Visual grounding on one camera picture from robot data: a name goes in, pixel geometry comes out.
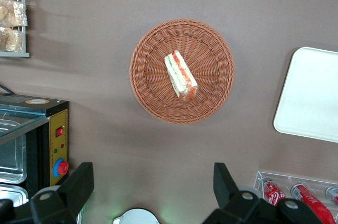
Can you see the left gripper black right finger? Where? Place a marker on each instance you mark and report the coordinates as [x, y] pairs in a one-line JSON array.
[[227, 195]]

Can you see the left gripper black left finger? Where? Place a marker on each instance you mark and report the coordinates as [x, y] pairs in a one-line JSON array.
[[76, 184]]

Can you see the triangle sandwich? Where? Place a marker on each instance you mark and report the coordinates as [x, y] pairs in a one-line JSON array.
[[180, 76]]

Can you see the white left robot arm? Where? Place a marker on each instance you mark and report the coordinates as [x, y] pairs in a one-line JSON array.
[[137, 217]]

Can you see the cream plastic tray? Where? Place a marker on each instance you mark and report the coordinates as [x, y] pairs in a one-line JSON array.
[[311, 94]]

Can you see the brown round wicker basket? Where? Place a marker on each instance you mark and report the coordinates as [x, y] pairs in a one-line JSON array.
[[208, 47]]

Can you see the tray with rice snacks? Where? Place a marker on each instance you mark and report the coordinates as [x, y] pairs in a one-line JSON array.
[[23, 23]]

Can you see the red cola bottle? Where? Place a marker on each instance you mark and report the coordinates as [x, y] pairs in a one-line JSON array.
[[333, 195], [314, 204], [274, 195]]

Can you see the black food warmer cabinet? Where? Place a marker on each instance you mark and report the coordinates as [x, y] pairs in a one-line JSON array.
[[59, 129]]

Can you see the stainless steel pan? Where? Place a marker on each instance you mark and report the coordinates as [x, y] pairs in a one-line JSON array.
[[13, 160], [13, 195]]

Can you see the clear acrylic bottle rack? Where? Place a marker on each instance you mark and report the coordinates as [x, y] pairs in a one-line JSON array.
[[303, 179]]

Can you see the clear bag of crackers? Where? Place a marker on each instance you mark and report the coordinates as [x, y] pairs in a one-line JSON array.
[[10, 39], [13, 12]]

